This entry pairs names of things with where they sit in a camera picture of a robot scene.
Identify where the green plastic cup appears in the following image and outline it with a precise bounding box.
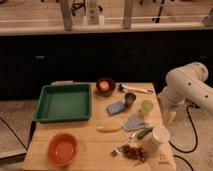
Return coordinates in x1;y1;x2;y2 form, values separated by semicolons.
140;100;154;116

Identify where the yellow banana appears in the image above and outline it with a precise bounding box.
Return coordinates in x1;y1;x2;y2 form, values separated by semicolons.
96;126;121;133

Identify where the black power cable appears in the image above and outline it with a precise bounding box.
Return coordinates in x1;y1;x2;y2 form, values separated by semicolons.
168;104;199;171

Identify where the wooden shelf post right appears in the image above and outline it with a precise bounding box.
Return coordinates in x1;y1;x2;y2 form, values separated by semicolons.
122;0;133;29

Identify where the dark red small bowl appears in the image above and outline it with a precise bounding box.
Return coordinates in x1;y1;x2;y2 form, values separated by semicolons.
96;78;116;97

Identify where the green plastic tray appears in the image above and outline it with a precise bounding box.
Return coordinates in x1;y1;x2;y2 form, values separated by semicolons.
35;84;91;123

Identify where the green cucumber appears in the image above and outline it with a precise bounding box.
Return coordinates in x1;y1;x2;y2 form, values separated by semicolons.
137;127;153;140

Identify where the orange fruit in bowl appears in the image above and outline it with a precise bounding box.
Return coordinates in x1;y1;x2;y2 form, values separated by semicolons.
100;81;109;91

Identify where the light blue cloth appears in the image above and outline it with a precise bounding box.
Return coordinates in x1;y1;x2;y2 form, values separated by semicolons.
123;115;149;132

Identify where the wooden shelf post left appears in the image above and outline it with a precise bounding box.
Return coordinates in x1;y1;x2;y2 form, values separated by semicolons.
59;0;73;31

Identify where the blue sponge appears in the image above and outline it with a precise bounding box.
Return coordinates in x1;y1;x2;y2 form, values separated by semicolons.
106;101;125;116

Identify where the black cable left floor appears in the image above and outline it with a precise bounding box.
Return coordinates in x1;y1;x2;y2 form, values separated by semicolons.
0;116;28;151

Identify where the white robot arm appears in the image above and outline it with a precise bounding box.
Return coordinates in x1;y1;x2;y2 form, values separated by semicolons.
157;62;213;127

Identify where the wooden shelf post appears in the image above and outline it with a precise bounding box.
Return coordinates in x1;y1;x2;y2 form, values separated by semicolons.
59;0;73;31
122;0;133;29

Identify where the red orange bowl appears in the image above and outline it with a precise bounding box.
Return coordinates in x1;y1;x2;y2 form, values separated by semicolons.
47;133;78;167

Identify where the dark metal cup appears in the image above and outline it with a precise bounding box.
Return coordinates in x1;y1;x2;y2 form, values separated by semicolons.
125;93;136;108

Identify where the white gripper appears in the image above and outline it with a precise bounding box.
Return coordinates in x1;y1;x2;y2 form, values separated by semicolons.
159;97;176;127

